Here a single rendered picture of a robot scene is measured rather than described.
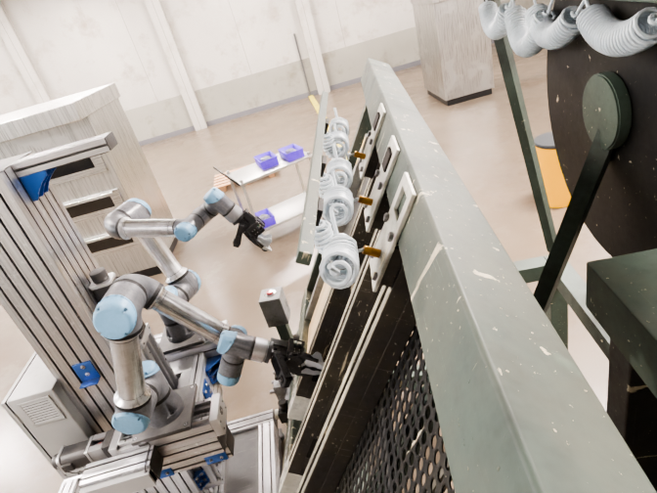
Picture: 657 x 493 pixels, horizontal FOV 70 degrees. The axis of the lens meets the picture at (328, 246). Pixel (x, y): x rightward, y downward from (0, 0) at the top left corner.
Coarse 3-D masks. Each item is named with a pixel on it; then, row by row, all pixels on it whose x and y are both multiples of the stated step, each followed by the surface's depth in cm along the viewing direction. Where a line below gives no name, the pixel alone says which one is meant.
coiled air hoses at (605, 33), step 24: (552, 0) 122; (504, 24) 157; (528, 24) 131; (552, 24) 116; (576, 24) 110; (600, 24) 96; (624, 24) 88; (648, 24) 88; (528, 48) 135; (552, 48) 121; (600, 48) 96; (624, 48) 89; (648, 48) 87
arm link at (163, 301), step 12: (120, 276) 146; (132, 276) 145; (144, 276) 149; (156, 288) 150; (156, 300) 149; (168, 300) 151; (180, 300) 154; (168, 312) 152; (180, 312) 153; (192, 312) 155; (204, 312) 158; (180, 324) 155; (192, 324) 155; (204, 324) 156; (216, 324) 158; (204, 336) 158; (216, 336) 158
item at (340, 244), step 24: (336, 120) 146; (312, 168) 89; (336, 168) 108; (312, 192) 79; (336, 192) 93; (312, 216) 71; (336, 216) 96; (312, 240) 65; (336, 240) 78; (336, 264) 73; (336, 288) 75
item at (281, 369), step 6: (276, 354) 146; (282, 354) 147; (276, 360) 145; (282, 360) 145; (276, 366) 145; (282, 366) 143; (276, 372) 145; (282, 372) 142; (288, 372) 142; (282, 378) 141; (288, 378) 140; (282, 384) 141; (288, 384) 141
